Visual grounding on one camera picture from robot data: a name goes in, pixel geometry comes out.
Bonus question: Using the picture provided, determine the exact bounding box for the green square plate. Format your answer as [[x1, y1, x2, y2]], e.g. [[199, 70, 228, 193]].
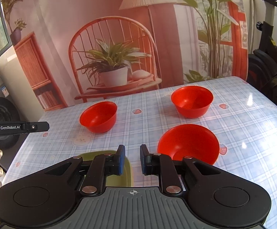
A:
[[80, 150, 134, 187]]

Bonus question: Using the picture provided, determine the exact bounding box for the red bowl front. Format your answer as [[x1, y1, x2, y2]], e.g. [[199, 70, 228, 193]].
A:
[[157, 124, 220, 165]]

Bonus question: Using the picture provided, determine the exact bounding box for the red bowl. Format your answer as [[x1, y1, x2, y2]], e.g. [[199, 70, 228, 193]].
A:
[[79, 101, 118, 133], [171, 86, 214, 118], [157, 124, 220, 165]]

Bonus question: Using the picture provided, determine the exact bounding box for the washing machine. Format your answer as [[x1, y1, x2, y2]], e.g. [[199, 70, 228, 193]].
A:
[[0, 77, 27, 172]]

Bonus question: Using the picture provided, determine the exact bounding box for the blue plaid tablecloth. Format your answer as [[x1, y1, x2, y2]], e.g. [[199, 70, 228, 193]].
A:
[[2, 77, 277, 228]]

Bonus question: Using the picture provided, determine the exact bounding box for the printed room backdrop cloth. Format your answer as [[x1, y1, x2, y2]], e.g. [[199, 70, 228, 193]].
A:
[[1, 0, 248, 111]]

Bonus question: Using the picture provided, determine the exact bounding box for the black exercise bike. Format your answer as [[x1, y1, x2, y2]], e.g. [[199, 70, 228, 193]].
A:
[[247, 0, 277, 106]]

